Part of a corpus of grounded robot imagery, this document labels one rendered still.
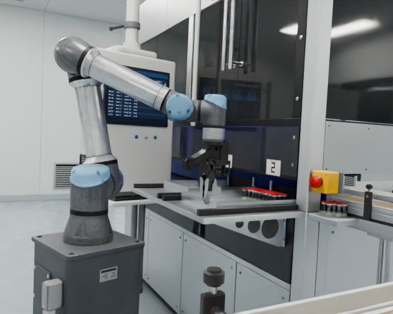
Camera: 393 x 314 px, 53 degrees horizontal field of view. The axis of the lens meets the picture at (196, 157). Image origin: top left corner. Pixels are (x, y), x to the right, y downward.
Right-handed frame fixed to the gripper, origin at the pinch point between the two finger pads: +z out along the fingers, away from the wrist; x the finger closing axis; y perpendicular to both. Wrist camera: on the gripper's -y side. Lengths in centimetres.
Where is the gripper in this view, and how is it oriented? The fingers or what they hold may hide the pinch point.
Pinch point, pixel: (204, 200)
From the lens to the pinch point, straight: 131.9
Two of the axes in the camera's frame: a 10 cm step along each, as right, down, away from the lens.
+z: -0.6, 10.0, 0.5
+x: -4.6, -0.7, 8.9
